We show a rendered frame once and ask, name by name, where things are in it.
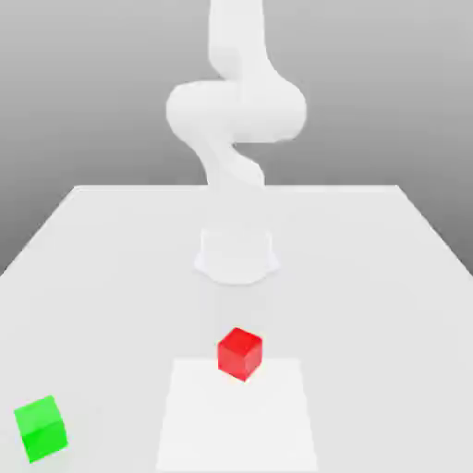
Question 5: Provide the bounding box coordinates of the small green cube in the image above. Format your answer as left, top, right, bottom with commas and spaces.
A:
13, 394, 70, 465

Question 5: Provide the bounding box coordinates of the small red cube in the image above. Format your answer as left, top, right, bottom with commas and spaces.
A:
216, 326, 264, 382

